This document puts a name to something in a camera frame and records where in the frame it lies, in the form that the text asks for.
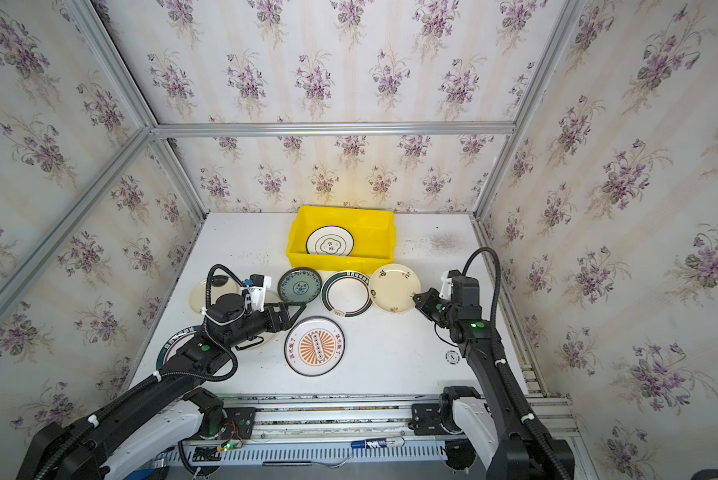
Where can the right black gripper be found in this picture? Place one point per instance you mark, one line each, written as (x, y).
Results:
(434, 306)

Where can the white plate orange sunburst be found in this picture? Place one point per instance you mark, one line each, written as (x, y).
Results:
(315, 346)

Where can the white plate teal red rim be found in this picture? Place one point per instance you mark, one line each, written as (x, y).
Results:
(174, 343)

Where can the yellow plastic bin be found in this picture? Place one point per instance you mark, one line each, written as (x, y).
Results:
(374, 232)

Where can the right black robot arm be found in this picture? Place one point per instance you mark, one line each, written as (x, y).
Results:
(503, 396)

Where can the white plate dark green rim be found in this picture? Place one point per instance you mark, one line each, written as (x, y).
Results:
(347, 294)

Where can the white plate black cloud outline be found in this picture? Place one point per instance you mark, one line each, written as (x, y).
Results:
(330, 241)

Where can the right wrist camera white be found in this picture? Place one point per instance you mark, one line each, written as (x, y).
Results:
(447, 284)

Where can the small green patterned plate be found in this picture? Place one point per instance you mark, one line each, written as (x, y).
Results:
(300, 285)

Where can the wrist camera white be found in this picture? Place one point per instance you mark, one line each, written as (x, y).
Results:
(447, 284)
(254, 292)

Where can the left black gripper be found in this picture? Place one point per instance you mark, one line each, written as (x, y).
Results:
(278, 318)

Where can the plain white large plate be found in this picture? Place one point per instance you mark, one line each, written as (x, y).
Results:
(265, 337)

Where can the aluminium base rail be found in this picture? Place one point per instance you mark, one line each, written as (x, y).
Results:
(321, 431)

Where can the aluminium cage frame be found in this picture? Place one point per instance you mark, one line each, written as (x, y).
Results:
(113, 114)

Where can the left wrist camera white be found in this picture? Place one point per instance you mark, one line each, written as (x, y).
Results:
(254, 292)

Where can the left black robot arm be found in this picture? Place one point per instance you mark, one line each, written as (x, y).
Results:
(168, 406)

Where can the cream floral plate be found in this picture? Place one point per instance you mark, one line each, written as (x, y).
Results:
(393, 287)

